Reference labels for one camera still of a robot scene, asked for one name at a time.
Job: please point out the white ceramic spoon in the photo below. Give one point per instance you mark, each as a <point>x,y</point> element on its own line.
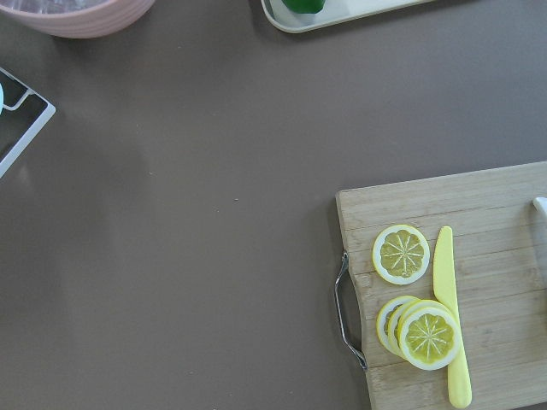
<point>540,205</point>

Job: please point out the pink ribbed bowl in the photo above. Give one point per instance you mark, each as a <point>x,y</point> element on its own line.
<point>76,19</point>

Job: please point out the single lemon slice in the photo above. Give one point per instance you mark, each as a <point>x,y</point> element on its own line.
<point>400,254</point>

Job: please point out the back stacked lemon slice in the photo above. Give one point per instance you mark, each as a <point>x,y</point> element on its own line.
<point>382,320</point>

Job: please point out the yellow plastic knife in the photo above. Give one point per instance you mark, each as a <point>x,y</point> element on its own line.
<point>444,288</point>

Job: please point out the cream rabbit tray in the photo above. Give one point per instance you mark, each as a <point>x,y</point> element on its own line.
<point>333,13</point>

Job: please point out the green lime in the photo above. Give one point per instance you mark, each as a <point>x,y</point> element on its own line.
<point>304,6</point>

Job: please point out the front stacked lemon slice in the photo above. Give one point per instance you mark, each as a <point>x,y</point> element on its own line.
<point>429,337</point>

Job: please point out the bamboo cutting board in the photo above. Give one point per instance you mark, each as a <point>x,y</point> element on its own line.
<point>500,263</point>

